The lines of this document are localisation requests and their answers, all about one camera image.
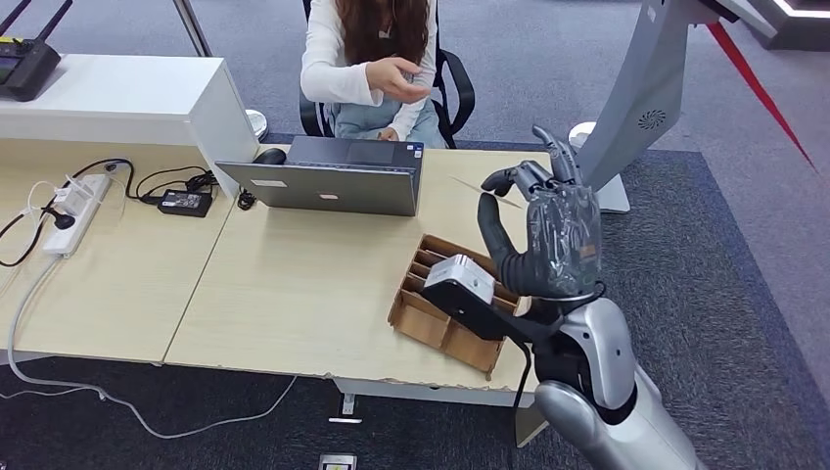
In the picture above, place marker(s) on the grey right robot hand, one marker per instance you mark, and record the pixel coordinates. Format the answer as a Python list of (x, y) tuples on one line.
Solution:
[(557, 240)]

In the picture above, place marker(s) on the person's right hand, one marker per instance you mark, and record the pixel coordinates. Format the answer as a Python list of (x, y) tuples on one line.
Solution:
[(395, 81)]

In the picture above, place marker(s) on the person's left hand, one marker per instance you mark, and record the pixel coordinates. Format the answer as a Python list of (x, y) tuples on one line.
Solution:
[(389, 135)]

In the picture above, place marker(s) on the printed room key card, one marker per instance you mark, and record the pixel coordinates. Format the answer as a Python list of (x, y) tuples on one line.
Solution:
[(467, 184)]

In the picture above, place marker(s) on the person's right forearm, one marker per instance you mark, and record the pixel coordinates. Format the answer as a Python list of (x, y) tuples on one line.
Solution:
[(337, 81)]

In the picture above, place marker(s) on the person's left forearm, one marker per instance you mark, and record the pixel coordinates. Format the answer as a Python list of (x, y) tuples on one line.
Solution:
[(408, 120)]

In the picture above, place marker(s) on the person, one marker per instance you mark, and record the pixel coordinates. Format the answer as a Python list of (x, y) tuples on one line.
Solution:
[(337, 71)]

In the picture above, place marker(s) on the brown divided card organizer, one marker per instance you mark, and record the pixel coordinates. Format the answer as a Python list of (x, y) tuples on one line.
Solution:
[(421, 324)]

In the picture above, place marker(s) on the black office chair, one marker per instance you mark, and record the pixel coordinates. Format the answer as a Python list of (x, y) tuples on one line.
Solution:
[(460, 91)]

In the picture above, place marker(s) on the grey laptop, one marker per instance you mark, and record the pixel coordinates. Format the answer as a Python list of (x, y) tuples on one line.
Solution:
[(337, 188)]

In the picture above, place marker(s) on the chrome stanchion base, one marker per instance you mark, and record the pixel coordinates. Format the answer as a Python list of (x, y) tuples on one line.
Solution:
[(585, 133), (257, 123)]

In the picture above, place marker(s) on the black computer mouse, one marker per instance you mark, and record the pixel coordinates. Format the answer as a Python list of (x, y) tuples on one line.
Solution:
[(270, 156)]

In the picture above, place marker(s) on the silver kiosk stand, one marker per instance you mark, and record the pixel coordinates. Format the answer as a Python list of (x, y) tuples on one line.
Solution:
[(642, 97)]

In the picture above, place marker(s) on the wooden desk leg panel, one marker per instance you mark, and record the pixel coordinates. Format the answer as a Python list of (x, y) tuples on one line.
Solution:
[(526, 428)]

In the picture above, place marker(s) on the chrome stanchion pole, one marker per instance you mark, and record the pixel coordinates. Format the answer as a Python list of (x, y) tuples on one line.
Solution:
[(193, 29)]

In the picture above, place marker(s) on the black power brick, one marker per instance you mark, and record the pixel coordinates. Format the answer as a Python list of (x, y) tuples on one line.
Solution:
[(185, 202)]

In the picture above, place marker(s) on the red barrier tape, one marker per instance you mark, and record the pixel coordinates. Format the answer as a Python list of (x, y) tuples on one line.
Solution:
[(752, 81)]

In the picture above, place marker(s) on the white counter cabinet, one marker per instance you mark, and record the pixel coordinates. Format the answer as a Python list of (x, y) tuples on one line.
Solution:
[(129, 97)]

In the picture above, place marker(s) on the floor socket plate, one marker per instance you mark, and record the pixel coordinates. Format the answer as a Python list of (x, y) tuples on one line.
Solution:
[(337, 464)]

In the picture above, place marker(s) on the dark platform with light strip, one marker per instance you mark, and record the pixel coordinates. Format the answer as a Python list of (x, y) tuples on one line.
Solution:
[(797, 32)]

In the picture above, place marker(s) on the white plug adapter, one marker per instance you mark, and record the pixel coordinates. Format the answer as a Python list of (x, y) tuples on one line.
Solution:
[(70, 193)]

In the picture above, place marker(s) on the white power strip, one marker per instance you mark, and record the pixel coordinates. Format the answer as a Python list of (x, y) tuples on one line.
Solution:
[(73, 220)]

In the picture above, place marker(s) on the black plug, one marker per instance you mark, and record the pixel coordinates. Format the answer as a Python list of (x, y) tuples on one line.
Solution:
[(63, 222)]

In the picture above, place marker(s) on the black controller with antennas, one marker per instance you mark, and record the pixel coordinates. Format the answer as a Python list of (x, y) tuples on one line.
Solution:
[(27, 67)]

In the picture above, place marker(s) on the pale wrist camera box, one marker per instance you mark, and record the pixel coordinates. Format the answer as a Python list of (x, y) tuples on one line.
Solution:
[(461, 277)]

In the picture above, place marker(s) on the black camera bracket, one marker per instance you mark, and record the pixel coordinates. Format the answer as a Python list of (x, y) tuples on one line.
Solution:
[(473, 318)]

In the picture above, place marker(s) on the white desk frame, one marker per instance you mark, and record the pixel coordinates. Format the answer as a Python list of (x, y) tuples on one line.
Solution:
[(421, 392), (26, 357)]

